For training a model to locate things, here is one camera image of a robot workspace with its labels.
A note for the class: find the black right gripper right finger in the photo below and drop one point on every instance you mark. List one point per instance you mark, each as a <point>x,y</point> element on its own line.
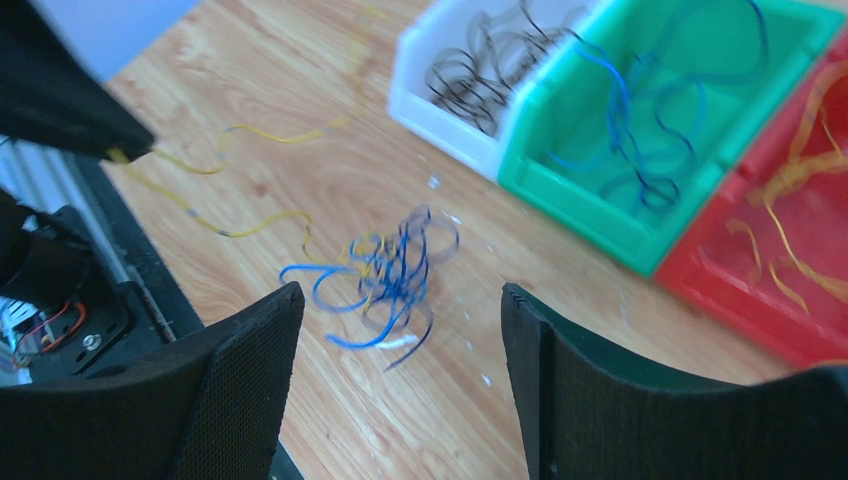
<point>591,409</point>

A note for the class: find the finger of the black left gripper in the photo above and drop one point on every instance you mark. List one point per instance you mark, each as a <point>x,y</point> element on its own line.
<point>47,98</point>

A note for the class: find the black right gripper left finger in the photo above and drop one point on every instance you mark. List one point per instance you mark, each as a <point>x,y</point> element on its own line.
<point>208,406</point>

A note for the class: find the red plastic bin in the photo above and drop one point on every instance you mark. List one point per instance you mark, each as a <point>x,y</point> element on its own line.
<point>767,255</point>

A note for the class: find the green plastic bin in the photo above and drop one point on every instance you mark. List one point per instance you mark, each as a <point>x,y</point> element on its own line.
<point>632,129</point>

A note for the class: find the white plastic bin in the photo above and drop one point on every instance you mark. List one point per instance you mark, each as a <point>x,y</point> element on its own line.
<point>463,70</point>

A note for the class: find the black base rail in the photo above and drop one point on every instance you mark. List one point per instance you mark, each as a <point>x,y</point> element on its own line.
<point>71,249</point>

